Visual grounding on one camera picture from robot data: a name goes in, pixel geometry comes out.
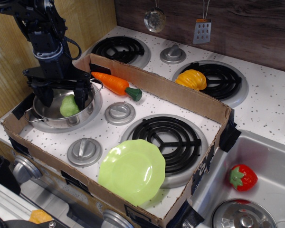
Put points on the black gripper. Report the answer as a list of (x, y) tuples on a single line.
[(56, 71)]

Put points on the light green toy broccoli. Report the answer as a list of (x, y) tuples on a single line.
[(68, 106)]

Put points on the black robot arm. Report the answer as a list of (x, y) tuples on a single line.
[(45, 29)]

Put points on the small steel pan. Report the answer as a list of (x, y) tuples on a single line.
[(52, 115)]

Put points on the orange toy carrot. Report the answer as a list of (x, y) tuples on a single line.
[(118, 85)]

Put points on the upper middle silver knob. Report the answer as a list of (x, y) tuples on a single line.
[(120, 113)]

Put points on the silver knob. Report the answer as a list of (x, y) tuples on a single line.
[(84, 152), (120, 113), (173, 55)]

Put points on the lower middle silver knob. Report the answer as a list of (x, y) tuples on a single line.
[(84, 152)]

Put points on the back left black burner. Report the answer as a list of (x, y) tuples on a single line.
[(124, 49)]

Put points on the black burner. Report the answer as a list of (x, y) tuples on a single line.
[(224, 82), (180, 141), (124, 49)]

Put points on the front left oven knob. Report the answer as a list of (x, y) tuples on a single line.
[(25, 170)]

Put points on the oven knob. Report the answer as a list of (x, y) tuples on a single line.
[(114, 220), (25, 170)]

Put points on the light green plastic plate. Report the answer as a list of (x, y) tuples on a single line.
[(134, 170)]

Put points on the back silver knob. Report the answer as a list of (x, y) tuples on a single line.
[(173, 55)]

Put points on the hanging metal skimmer ladle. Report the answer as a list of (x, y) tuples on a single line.
[(155, 19)]

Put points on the orange object bottom left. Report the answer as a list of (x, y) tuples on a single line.
[(39, 216)]

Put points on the yellow toy squash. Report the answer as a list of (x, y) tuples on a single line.
[(192, 79)]

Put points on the front right black burner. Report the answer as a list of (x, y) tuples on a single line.
[(180, 141)]

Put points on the front centre oven knob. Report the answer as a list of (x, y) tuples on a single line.
[(114, 220)]

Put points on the brown cardboard fence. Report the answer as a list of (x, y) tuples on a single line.
[(160, 96)]

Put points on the hanging metal spatula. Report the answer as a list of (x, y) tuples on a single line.
[(202, 29)]

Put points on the back right black burner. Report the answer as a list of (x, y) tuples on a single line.
[(224, 82)]

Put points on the red toy strawberry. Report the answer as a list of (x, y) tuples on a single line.
[(242, 177)]

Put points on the steel pot lid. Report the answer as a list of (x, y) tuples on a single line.
[(241, 213)]

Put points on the steel sink basin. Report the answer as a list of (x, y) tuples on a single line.
[(265, 157)]

